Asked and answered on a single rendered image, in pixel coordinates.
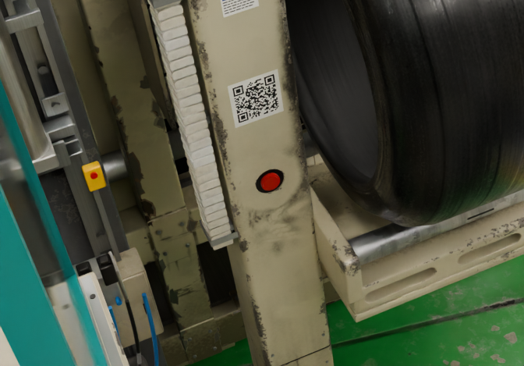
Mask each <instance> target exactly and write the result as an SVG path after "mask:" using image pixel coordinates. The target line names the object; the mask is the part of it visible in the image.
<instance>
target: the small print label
mask: <svg viewBox="0 0 524 366"><path fill-rule="evenodd" d="M257 6H259V2H258V0H221V7H222V12H223V17H226V16H230V15H233V14H236V13H238V12H242V11H245V10H247V9H252V8H254V7H257Z"/></svg>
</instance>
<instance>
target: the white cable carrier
mask: <svg viewBox="0 0 524 366"><path fill-rule="evenodd" d="M180 2H181V1H178V2H173V3H171V4H168V5H164V6H162V7H159V8H156V9H154V7H153V6H152V4H151V3H150V1H149V0H148V3H149V4H150V13H151V14H152V20H153V23H154V25H155V27H154V29H155V33H156V34H157V40H158V43H159V45H160V46H159V49H160V53H161V54H162V57H161V58H162V61H163V63H164V64H165V65H164V68H165V72H166V73H167V74H166V77H167V81H168V82H169V84H168V87H169V90H170V91H171V97H172V100H173V103H172V104H173V107H174V108H175V115H176V117H177V123H178V125H179V132H180V133H181V140H182V142H183V148H184V150H185V155H186V158H187V165H188V166H189V173H190V175H191V180H192V181H193V188H194V193H195V196H196V202H197V203H198V208H199V211H200V217H201V222H202V225H203V227H204V228H205V230H206V232H207V235H208V236H209V238H210V240H211V241H212V240H216V239H217V238H220V237H222V236H226V235H228V234H230V233H231V231H232V230H234V225H233V223H232V220H231V219H230V218H228V216H227V211H226V208H225V202H224V201H223V200H224V196H223V193H222V188H221V185H220V184H221V183H220V180H219V178H218V171H217V165H216V162H215V157H214V154H213V152H214V151H213V148H212V146H211V144H212V143H211V138H210V132H209V129H208V128H207V127H208V124H209V123H211V117H210V115H209V113H208V111H207V110H204V103H203V102H202V96H201V93H200V86H199V84H198V83H197V82H198V78H197V75H196V72H197V71H196V67H195V65H194V60H193V56H192V55H191V54H192V49H191V47H190V45H189V37H188V35H187V33H188V31H187V28H186V25H185V22H186V21H185V18H184V15H183V14H182V13H183V9H182V5H181V4H180ZM232 243H233V240H229V241H227V242H224V243H221V244H219V245H217V246H214V247H213V249H214V250H217V249H219V248H222V247H225V246H228V245H229V244H232Z"/></svg>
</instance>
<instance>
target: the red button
mask: <svg viewBox="0 0 524 366"><path fill-rule="evenodd" d="M279 183H280V178H279V176H278V175H277V174H276V173H273V172H272V173H268V174H267V175H265V176H264V177H263V178H262V180H261V181H260V185H261V186H262V188H263V189H264V190H273V189H275V188H276V187H277V186H278V185H279Z"/></svg>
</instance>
